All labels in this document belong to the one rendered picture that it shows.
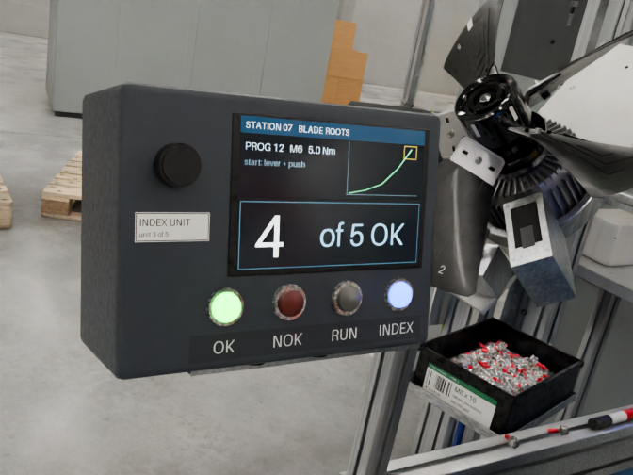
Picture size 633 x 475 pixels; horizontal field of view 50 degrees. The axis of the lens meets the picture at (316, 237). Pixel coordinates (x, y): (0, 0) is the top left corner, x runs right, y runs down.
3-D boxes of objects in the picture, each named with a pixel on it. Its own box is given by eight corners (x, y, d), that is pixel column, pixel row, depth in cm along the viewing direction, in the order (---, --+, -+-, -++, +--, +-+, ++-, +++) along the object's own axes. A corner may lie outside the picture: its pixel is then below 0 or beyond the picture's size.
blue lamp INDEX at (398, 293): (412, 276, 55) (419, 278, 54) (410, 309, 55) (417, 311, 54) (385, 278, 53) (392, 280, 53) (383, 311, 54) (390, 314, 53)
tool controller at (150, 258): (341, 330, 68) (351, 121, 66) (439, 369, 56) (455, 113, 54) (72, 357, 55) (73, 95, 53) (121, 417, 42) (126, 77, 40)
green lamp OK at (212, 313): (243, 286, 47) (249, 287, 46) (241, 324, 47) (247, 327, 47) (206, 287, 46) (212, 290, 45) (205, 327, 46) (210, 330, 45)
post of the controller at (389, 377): (367, 468, 74) (407, 306, 68) (383, 486, 72) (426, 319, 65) (345, 474, 72) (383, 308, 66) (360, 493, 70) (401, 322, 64)
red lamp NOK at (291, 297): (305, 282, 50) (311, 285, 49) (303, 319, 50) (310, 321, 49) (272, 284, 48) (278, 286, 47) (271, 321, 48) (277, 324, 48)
